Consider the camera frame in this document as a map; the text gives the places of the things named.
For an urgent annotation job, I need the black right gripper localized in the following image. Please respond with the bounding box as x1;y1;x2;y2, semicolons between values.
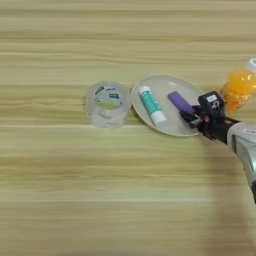
179;104;241;145

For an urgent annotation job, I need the purple rectangular block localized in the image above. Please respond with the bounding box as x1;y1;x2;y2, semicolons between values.
167;91;197;116

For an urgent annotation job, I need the orange juice bottle white cap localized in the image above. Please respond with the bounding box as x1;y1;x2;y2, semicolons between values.
219;58;256;116

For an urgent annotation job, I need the beige round plate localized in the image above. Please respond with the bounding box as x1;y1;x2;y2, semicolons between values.
130;74;210;138

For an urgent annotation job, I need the green white glue stick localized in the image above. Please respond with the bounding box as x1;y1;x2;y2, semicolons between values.
138;85;168;127

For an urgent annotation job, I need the clear tape roll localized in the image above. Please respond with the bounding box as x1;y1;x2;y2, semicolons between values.
84;80;132;129

